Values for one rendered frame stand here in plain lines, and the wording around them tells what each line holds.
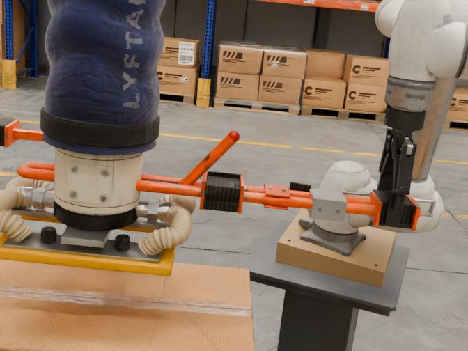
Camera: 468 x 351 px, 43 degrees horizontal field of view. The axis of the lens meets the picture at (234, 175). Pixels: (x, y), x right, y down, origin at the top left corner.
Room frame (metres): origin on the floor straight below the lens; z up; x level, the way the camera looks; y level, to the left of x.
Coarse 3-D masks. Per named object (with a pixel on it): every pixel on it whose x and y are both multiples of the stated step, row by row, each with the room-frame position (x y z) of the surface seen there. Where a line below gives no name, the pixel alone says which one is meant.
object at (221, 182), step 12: (204, 180) 1.10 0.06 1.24; (216, 180) 1.14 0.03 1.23; (228, 180) 1.15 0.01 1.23; (240, 180) 1.13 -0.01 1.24; (204, 192) 1.09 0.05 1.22; (216, 192) 1.09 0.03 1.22; (228, 192) 1.09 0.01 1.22; (240, 192) 1.10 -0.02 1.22; (204, 204) 1.09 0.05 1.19; (216, 204) 1.09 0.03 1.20; (228, 204) 1.09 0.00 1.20; (240, 204) 1.10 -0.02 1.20
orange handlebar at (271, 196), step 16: (16, 128) 1.38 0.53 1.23; (32, 176) 1.09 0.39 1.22; (48, 176) 1.09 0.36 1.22; (144, 176) 1.14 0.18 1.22; (160, 176) 1.15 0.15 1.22; (160, 192) 1.10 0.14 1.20; (176, 192) 1.10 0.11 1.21; (192, 192) 1.10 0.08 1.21; (256, 192) 1.12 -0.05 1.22; (272, 192) 1.12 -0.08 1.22; (288, 192) 1.13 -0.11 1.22; (304, 192) 1.16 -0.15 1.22; (304, 208) 1.12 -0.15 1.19; (352, 208) 1.12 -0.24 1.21; (368, 208) 1.12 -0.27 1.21
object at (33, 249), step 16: (0, 240) 1.02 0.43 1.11; (32, 240) 1.02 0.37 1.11; (48, 240) 1.02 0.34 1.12; (112, 240) 1.06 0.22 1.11; (128, 240) 1.03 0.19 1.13; (0, 256) 0.98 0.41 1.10; (16, 256) 0.98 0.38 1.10; (32, 256) 0.98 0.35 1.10; (48, 256) 0.98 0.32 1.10; (64, 256) 0.98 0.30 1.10; (80, 256) 0.99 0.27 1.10; (96, 256) 1.00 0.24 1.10; (112, 256) 1.00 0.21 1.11; (128, 256) 1.00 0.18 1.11; (144, 256) 1.01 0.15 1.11; (160, 256) 1.03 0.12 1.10; (144, 272) 0.99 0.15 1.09; (160, 272) 0.99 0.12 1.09
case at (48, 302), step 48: (0, 288) 1.11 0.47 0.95; (48, 288) 1.13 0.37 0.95; (96, 288) 1.15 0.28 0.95; (144, 288) 1.18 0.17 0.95; (192, 288) 1.20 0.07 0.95; (240, 288) 1.22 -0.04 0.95; (0, 336) 0.94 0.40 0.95; (48, 336) 0.96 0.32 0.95; (96, 336) 0.97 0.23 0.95; (144, 336) 0.99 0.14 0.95; (192, 336) 1.01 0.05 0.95; (240, 336) 1.02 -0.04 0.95
